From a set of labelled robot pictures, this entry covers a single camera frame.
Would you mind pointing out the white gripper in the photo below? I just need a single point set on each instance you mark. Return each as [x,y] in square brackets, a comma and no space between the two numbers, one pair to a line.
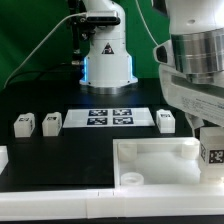
[198,101]

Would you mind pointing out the white square tabletop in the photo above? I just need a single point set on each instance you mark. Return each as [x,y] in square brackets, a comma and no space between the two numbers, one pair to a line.
[158,161]

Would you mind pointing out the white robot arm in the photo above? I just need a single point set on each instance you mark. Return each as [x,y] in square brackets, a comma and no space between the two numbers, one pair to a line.
[191,62]

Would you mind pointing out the white front fence bar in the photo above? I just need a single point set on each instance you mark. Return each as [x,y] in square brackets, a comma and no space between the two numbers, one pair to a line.
[145,201]

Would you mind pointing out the white fence bar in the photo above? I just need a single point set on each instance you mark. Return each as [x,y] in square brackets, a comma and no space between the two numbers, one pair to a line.
[3,158]
[145,201]

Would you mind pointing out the white marker sheet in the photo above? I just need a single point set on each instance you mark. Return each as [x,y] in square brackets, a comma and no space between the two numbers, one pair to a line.
[115,117]

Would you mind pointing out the white left fence bar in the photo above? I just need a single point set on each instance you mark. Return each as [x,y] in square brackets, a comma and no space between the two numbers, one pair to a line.
[3,158]

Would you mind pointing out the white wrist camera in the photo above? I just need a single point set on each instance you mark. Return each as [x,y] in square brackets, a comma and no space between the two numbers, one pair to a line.
[164,54]

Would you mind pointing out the grey base camera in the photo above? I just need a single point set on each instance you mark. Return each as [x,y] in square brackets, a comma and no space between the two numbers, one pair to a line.
[103,18]

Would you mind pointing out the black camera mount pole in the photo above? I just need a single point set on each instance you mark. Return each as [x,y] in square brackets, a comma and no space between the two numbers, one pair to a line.
[75,7]

